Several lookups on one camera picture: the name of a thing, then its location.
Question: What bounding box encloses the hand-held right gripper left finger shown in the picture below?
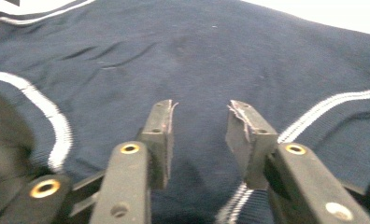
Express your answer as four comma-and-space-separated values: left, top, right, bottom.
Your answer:
89, 99, 178, 224

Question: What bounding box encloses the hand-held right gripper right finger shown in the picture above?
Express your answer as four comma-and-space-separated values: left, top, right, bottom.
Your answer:
225, 99, 370, 224

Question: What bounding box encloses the dark sleeveless knit vest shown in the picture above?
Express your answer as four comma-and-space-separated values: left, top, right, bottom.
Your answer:
0, 0, 370, 224

